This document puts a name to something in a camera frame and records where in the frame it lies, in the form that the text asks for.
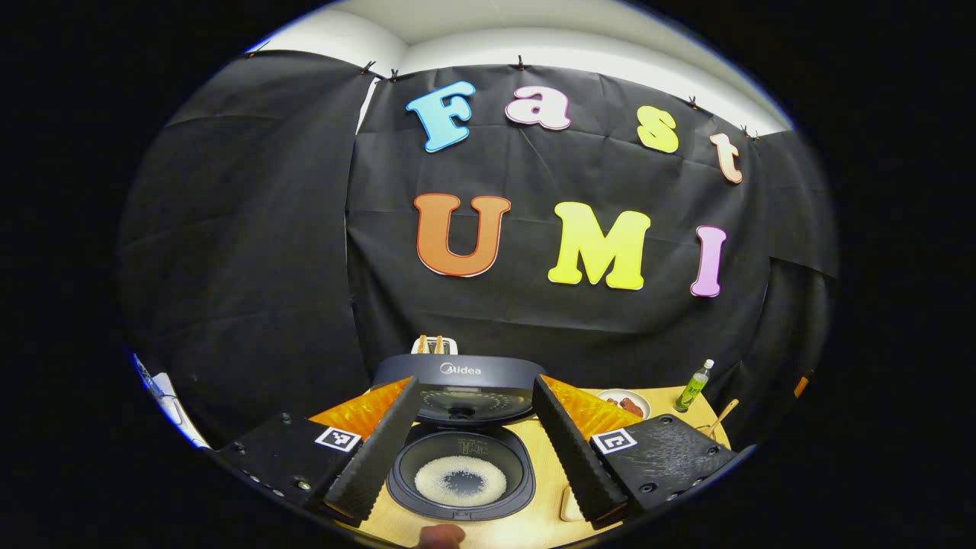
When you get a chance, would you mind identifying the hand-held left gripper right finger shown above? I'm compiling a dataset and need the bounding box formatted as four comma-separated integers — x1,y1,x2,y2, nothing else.
531,374,742,531

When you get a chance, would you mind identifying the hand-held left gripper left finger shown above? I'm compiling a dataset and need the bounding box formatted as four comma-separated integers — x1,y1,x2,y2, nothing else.
216,375,424,528

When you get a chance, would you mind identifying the wooden spoon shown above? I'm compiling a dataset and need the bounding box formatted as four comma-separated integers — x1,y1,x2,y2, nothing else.
705,398,740,437

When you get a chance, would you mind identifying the white rice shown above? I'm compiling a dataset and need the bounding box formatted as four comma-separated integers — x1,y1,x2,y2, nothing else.
413,455,509,507

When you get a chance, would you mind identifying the dark grey rice cooker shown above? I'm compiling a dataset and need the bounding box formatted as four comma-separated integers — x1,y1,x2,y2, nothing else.
371,353,548,523

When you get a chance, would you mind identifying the white round plate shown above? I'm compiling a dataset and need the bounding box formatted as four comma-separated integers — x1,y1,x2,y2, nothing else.
595,387,653,421

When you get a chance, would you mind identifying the green drink bottle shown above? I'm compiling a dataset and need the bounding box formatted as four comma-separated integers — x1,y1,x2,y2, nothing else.
673,358,716,414

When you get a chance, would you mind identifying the white toaster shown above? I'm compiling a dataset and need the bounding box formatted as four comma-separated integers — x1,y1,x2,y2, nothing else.
412,334,459,357

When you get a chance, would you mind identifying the white box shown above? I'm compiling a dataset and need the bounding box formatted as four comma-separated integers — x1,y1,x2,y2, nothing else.
150,372,208,449

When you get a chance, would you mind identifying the white printed sheet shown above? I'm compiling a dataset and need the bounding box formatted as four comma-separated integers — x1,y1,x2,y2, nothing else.
131,351,165,402

